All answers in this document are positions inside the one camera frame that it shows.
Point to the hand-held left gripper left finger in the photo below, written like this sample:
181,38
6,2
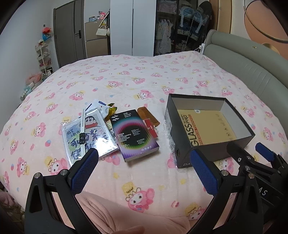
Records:
86,167

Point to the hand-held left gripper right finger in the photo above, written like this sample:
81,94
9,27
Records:
204,173

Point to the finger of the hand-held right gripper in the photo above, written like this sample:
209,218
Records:
236,151
265,151

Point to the cartoon craft kit pack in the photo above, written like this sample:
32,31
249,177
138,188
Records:
96,139

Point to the black cardboard box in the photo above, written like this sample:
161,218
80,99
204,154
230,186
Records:
180,128

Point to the black rainbow-print box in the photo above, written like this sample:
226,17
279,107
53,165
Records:
135,137

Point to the white blue wet wipes pack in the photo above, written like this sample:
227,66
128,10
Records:
97,105

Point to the white smart watch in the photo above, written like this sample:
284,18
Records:
82,137

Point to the yellow screen protector packet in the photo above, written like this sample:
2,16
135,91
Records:
209,126

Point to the clear bubble wrap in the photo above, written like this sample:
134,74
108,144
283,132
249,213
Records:
167,140

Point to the person's pink clothing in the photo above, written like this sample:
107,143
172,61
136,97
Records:
112,213

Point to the yellow green snack packet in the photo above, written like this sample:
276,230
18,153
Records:
111,109

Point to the red black small packet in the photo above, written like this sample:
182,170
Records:
151,129

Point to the wooden comb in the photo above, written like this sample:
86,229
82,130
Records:
146,113

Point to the grey padded headboard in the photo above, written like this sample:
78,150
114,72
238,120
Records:
245,60

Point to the pink printed blanket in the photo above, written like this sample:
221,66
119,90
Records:
139,76

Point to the white power strip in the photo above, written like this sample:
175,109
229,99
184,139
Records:
202,48

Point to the white storage rack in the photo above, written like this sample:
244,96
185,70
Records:
43,60

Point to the beige drawer cabinet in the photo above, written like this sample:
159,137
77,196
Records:
94,45

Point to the thin metal hoop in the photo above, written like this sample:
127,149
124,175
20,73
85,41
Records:
256,25

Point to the grey door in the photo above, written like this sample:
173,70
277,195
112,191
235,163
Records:
67,33

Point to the cream handbag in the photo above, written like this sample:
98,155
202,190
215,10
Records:
101,31

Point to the glass display cabinet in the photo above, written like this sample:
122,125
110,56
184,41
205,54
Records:
168,27

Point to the white wardrobe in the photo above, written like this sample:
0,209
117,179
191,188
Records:
132,27

